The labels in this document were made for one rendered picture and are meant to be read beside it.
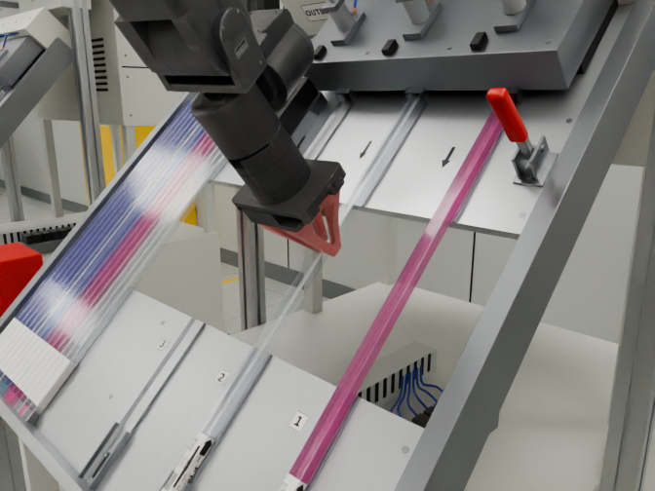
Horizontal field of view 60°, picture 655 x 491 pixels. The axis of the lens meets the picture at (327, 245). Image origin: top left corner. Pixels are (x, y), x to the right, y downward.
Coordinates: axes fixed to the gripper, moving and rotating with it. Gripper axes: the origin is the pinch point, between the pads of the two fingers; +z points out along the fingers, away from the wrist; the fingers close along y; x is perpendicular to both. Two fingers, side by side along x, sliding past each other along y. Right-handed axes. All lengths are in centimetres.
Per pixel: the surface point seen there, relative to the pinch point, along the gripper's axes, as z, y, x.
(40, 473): 47, 84, 47
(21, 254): 9, 81, 13
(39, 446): 0.7, 18.8, 31.7
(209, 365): 1.7, 5.7, 16.0
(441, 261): 153, 97, -98
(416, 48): -7.6, -1.5, -22.0
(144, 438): 2.5, 7.9, 24.9
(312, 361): 40.6, 28.9, 0.4
